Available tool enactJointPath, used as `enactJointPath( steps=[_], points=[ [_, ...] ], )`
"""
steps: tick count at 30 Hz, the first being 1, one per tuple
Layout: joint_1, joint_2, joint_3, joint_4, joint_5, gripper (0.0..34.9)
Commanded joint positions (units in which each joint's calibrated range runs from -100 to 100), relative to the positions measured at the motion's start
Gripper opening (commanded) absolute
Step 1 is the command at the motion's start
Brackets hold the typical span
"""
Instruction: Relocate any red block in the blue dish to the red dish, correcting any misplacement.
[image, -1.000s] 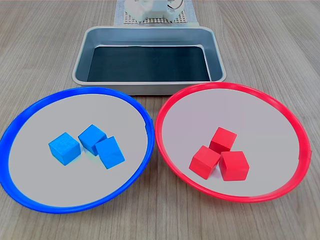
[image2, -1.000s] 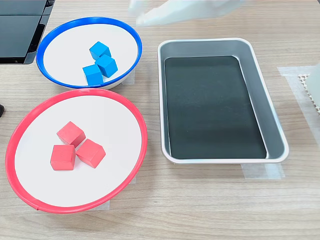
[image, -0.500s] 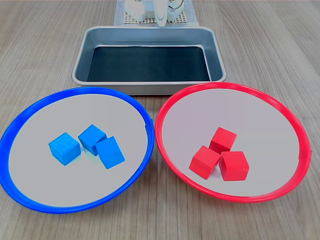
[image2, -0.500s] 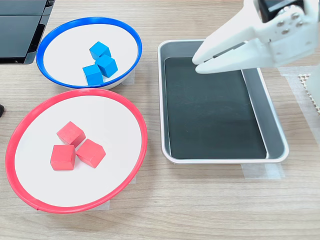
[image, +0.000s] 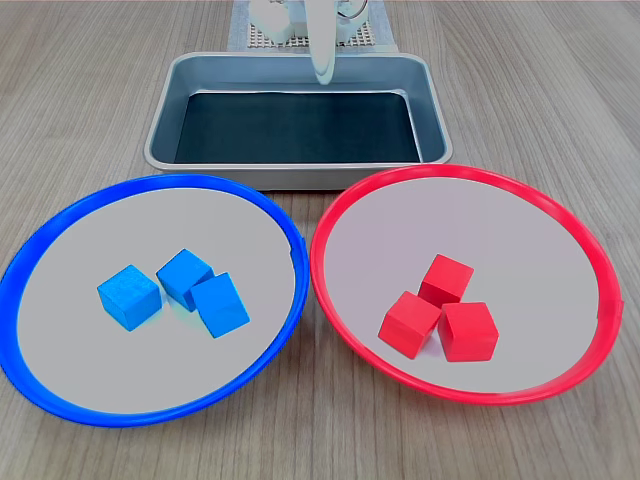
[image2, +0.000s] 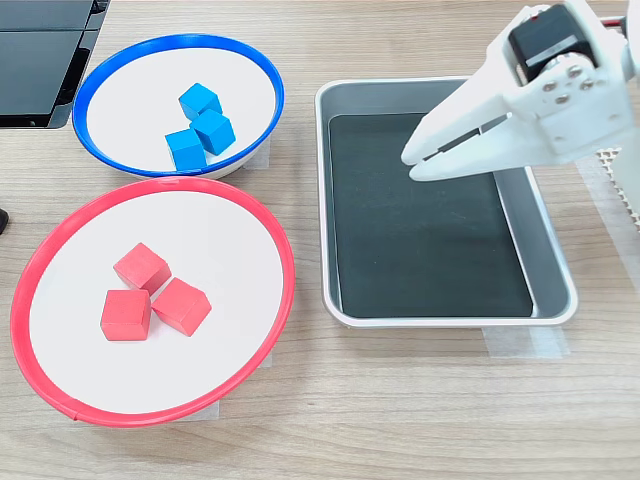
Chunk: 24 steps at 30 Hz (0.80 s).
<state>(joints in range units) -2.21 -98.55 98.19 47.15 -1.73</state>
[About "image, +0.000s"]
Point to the blue cube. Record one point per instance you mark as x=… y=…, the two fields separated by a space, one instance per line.
x=217 y=305
x=127 y=297
x=182 y=272

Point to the red-rimmed white plate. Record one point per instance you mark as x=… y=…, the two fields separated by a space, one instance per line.
x=450 y=225

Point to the black tray mat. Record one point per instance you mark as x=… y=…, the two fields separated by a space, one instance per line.
x=300 y=130

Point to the blue-rimmed white plate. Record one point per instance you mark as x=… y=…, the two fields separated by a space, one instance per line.
x=75 y=365

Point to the red cube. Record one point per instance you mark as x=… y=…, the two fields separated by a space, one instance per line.
x=467 y=332
x=445 y=280
x=407 y=325

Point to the steel tray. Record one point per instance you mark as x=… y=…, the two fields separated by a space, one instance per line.
x=165 y=120

